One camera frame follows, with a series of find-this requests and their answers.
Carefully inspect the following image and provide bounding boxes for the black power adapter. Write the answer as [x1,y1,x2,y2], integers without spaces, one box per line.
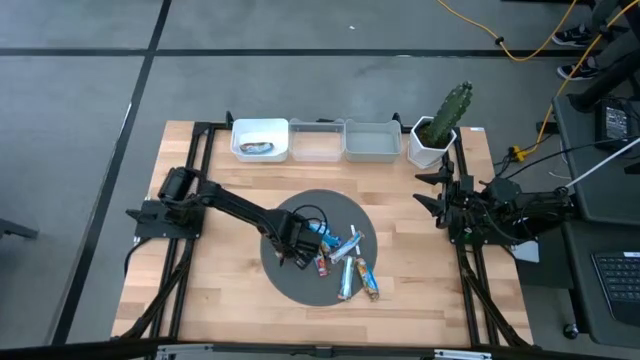
[594,97,637,152]

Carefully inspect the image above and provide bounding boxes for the white paper sheet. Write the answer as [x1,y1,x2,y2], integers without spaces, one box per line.
[512,239,542,265]

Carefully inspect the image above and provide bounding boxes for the black laptop keyboard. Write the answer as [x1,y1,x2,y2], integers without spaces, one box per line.
[591,249,640,327]

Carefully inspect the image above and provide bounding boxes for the red granola bar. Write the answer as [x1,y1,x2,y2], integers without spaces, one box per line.
[313,251,331,278]

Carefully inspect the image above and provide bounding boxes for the person's shoe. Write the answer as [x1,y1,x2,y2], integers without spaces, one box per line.
[551,23,595,48]
[556,57,600,82]

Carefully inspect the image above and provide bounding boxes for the black side desk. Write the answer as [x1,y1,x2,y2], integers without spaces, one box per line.
[552,94,640,349]

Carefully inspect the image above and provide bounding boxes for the black camera rig bar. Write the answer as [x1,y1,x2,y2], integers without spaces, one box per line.
[0,338,640,360]

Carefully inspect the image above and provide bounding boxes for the white plastic bin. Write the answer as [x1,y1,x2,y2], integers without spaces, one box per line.
[230,117,290,163]

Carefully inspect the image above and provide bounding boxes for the orange and blue granola bar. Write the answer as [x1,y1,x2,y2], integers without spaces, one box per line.
[355,257,381,302]

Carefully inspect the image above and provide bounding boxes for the round grey woven mat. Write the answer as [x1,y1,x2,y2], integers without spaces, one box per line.
[259,188,382,307]

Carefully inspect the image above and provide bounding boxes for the black chair base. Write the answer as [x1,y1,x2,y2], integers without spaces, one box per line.
[568,47,640,114]

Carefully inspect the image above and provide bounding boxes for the grey plastic bin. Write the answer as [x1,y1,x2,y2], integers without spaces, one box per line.
[343,118,404,164]

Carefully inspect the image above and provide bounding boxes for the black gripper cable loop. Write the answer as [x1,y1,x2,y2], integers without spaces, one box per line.
[291,203,330,237]

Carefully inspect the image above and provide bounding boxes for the black floor stand foot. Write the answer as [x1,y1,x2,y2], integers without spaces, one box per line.
[0,217,40,241]

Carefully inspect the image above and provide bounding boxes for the yellow power cable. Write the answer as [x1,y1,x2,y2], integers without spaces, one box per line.
[434,0,640,162]

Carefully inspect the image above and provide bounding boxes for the white cable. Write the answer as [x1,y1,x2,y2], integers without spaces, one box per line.
[564,137,640,189]

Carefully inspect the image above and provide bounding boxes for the white plant pot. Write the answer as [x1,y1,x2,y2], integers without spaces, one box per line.
[407,115,458,170]

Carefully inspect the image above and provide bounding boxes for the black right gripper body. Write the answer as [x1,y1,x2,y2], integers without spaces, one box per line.
[438,172,482,231]

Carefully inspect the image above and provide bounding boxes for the clear plastic bin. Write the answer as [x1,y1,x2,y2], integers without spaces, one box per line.
[288,117,346,163]

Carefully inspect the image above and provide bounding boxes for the green cactus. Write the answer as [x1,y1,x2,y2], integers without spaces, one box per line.
[424,81,474,149]

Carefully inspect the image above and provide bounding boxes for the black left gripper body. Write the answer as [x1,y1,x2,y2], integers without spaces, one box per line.
[268,208,325,263]

